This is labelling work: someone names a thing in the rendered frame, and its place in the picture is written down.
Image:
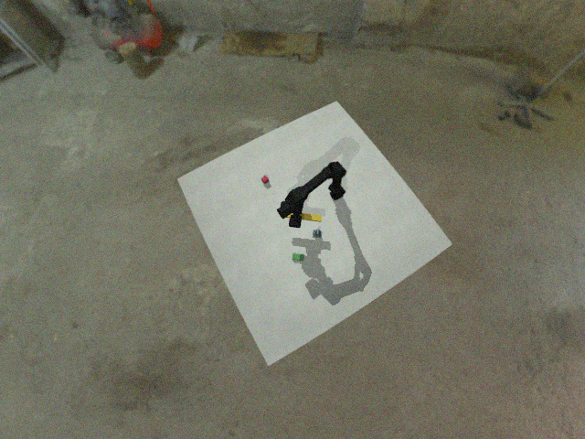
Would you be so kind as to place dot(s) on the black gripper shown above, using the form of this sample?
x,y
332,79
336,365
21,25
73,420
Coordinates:
x,y
296,219

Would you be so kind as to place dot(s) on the yellow rectangular bar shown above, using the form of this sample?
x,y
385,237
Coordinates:
x,y
309,217

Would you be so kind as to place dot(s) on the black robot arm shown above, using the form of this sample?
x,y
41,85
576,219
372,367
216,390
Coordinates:
x,y
295,199

